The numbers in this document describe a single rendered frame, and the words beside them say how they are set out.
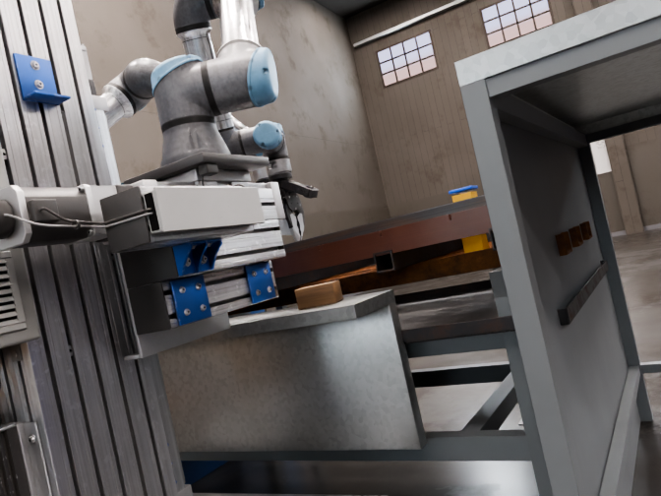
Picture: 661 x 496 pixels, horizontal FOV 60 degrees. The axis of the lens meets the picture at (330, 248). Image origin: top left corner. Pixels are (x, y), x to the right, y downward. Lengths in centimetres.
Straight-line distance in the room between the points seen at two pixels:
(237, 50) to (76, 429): 80
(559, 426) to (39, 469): 86
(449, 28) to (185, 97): 1182
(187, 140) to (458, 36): 1176
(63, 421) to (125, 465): 15
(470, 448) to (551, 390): 56
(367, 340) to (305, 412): 29
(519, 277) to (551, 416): 22
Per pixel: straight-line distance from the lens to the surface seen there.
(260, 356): 160
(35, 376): 110
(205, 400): 179
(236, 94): 125
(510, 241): 94
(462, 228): 131
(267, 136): 160
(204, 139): 122
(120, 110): 189
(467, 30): 1281
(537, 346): 96
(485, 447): 149
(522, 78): 95
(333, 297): 135
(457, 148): 1247
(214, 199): 99
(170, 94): 126
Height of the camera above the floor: 79
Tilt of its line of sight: 1 degrees up
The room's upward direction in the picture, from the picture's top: 13 degrees counter-clockwise
